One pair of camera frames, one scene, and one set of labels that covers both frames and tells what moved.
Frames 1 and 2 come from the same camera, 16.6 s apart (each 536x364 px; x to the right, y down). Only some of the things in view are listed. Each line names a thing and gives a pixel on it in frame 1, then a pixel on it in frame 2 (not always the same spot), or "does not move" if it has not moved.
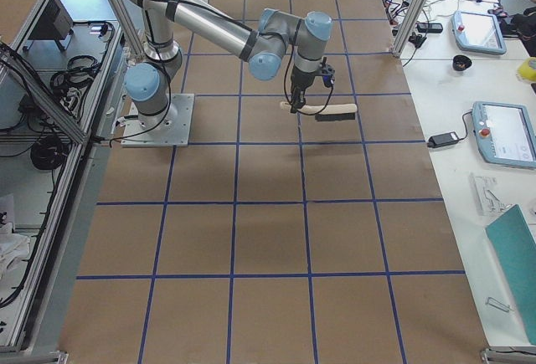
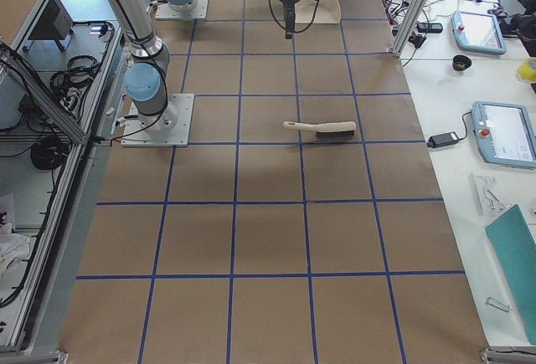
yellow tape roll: (527, 72) does not move
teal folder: (514, 246) does not move
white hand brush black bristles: (328, 112) → (327, 130)
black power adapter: (442, 140) does not move
